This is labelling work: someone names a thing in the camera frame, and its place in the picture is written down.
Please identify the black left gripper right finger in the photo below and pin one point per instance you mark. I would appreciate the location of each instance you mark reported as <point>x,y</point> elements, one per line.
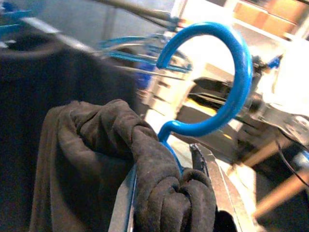
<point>227,193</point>

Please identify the black cloth garment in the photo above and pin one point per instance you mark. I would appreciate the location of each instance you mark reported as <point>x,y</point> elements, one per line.
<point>96,145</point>

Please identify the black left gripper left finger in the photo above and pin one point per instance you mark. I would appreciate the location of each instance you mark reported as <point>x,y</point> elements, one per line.
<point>120,212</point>

